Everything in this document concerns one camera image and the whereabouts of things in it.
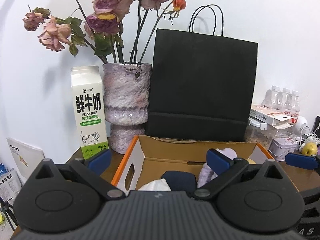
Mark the fluffy purple towel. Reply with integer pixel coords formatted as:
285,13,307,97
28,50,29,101
197,148,238,188

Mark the navy blue case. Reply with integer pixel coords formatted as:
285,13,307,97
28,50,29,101
161,171,197,193

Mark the white cloth cap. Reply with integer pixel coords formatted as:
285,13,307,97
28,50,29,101
138,179,171,191

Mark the yellow white plush toy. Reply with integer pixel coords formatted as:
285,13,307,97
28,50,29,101
246,158,256,164

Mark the small decorated tin box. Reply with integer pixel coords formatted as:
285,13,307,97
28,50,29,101
268,138,298,161

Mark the flat box on container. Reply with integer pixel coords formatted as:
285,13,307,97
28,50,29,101
249,105,292,126

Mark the clear container with seeds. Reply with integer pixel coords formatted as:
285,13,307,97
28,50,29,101
244,117,293,150

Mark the right water bottle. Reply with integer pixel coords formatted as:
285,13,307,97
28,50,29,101
290,90,300,124

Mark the water bottle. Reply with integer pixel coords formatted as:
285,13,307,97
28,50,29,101
261,86,280,108
290,90,300,124
278,88,292,115

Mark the red pumpkin cardboard box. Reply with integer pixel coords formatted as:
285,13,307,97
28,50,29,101
111,135,272,193

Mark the white booklet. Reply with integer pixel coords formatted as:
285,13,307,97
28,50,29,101
7,137,44,179

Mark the middle water bottle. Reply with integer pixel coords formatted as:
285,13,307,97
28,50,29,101
278,88,292,115

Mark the left water bottle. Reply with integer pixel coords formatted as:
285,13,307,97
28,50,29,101
261,86,280,108

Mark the white milk carton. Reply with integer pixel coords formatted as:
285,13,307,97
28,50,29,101
71,66,108,159

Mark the black paper shopping bag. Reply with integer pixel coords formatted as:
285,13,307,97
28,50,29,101
145,4,259,143

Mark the purple marbled vase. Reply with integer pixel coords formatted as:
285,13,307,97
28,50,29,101
103,63,152,154

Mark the dried rose bouquet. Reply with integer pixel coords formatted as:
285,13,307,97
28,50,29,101
23,0,187,63

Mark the white cable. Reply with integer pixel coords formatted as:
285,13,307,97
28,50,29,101
298,125,320,147

